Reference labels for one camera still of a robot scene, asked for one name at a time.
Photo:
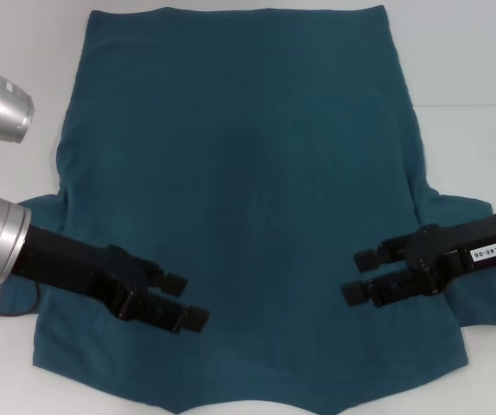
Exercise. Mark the blue short-sleeved shirt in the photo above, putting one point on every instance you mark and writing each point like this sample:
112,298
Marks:
248,173

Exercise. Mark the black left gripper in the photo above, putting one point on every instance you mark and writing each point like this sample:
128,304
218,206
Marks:
79,270

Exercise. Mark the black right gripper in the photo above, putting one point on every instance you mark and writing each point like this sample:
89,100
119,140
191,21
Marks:
459,248

